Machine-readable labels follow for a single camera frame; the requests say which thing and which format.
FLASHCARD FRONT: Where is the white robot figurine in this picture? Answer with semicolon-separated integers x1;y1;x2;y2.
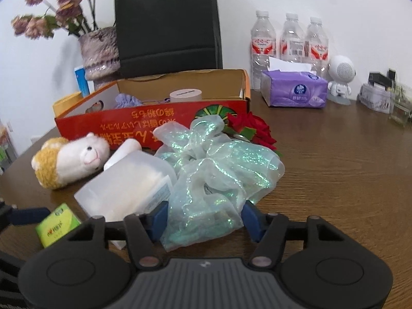
327;55;357;106

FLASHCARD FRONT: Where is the mottled purple ceramic vase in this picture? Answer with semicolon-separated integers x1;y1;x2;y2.
79;26;121;81

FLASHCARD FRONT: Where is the iridescent organza bag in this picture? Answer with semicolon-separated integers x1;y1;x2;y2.
153;115;285;252

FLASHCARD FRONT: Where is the purple drawstring pouch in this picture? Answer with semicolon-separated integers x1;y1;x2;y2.
113;94;144;109

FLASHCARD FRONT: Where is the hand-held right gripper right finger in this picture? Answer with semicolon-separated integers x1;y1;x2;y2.
241;201;346;271

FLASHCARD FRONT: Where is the black power adapter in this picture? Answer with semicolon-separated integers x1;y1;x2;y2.
368;68;397;87

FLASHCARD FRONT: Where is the dried pink rose bouquet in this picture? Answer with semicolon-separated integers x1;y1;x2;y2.
11;0;108;41

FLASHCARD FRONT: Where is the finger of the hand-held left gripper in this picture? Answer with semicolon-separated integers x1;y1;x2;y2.
0;200;50;232

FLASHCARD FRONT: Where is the blue and white tube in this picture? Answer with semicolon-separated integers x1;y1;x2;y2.
74;66;92;97

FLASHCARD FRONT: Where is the yellow mug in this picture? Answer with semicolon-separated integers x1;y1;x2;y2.
52;92;83;116

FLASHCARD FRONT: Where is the clear drinking glass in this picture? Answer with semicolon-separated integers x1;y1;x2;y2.
388;82;412;129

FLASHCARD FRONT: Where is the clear pack of cotton pads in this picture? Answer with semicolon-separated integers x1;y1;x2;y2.
74;153;177;222

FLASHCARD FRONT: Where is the red artificial rose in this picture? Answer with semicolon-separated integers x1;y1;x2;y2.
225;112;278;150

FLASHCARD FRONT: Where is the pink round jar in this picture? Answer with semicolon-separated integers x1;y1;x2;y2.
169;88;203;102

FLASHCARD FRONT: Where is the clear display shelf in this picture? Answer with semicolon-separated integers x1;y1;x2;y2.
0;122;16;174

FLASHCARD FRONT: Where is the red cardboard box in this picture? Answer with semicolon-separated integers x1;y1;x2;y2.
54;68;252;152

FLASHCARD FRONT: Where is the clear water bottle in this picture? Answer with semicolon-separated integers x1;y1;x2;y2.
304;17;329;78
250;10;277;91
279;13;306;63

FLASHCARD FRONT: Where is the purple tissue box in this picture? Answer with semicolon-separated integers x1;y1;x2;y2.
260;56;328;108

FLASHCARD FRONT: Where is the white spray bottle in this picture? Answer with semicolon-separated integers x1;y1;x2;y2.
104;138;142;171

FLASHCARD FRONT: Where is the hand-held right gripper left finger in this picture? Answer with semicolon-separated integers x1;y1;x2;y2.
64;201;168;271

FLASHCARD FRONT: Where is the clear plastic box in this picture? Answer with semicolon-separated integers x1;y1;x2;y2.
358;83;394;114

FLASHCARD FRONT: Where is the green tissue pack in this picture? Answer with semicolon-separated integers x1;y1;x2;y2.
35;203;82;248

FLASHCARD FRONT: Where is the black paper bag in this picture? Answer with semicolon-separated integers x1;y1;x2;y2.
114;0;223;78

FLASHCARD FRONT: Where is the white and yellow plush alpaca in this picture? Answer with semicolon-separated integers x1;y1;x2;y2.
31;132;110;190

